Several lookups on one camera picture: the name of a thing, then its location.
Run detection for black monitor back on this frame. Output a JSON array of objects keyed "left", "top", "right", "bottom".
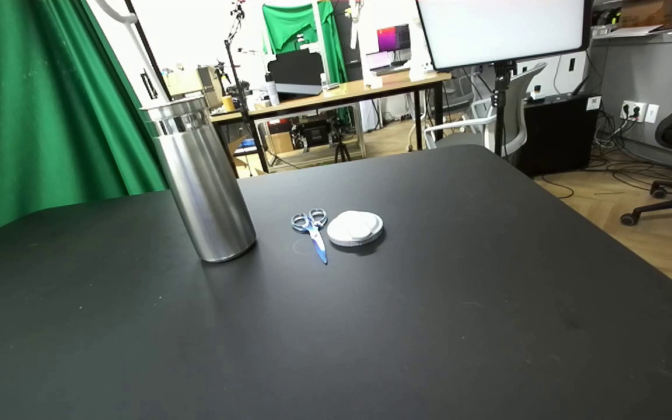
[{"left": 266, "top": 48, "right": 324, "bottom": 96}]

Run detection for grey office chair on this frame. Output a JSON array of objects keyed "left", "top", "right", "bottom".
[{"left": 431, "top": 66, "right": 545, "bottom": 158}]

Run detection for green curtain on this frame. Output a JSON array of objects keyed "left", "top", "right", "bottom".
[{"left": 0, "top": 0, "right": 166, "bottom": 225}]

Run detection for white projection board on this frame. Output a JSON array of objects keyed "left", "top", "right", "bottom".
[{"left": 415, "top": 0, "right": 589, "bottom": 67}]

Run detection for blue handled scissors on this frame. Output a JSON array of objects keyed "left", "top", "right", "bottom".
[{"left": 291, "top": 207, "right": 328, "bottom": 264}]

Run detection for black computer tower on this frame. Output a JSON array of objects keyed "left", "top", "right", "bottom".
[{"left": 518, "top": 96, "right": 599, "bottom": 174}]

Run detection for black tripod stand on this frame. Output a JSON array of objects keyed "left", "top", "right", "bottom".
[{"left": 222, "top": 0, "right": 253, "bottom": 119}]

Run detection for laptop with purple screen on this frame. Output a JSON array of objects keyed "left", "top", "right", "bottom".
[{"left": 361, "top": 26, "right": 410, "bottom": 70}]

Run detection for stainless steel flask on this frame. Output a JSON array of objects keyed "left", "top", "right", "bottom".
[{"left": 146, "top": 97, "right": 256, "bottom": 264}]

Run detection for white round pad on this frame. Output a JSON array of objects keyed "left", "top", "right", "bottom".
[{"left": 327, "top": 209, "right": 384, "bottom": 248}]

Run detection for wooden desk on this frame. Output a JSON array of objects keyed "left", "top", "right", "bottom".
[{"left": 209, "top": 73, "right": 452, "bottom": 168}]

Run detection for green cloth in background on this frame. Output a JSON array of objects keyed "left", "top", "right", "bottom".
[{"left": 261, "top": 0, "right": 347, "bottom": 81}]

